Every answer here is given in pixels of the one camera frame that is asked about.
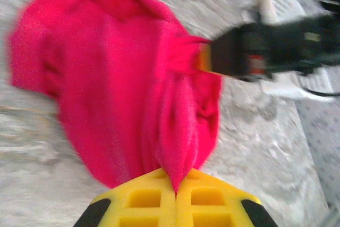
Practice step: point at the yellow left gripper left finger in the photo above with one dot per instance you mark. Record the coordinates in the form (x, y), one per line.
(138, 205)

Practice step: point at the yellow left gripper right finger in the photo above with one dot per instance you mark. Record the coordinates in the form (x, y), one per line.
(212, 205)

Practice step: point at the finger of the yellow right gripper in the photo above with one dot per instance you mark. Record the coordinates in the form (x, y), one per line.
(204, 58)

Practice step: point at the red t-shirt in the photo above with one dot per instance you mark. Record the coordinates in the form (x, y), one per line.
(106, 72)

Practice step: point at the white perforated plastic basket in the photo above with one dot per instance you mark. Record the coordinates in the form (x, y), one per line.
(279, 1)

